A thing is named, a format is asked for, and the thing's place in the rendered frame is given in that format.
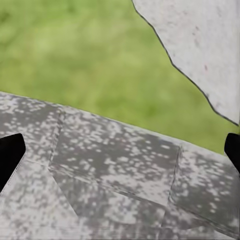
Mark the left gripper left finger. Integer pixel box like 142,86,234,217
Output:
0,133,26,193

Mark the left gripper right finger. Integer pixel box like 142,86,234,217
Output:
224,133,240,173

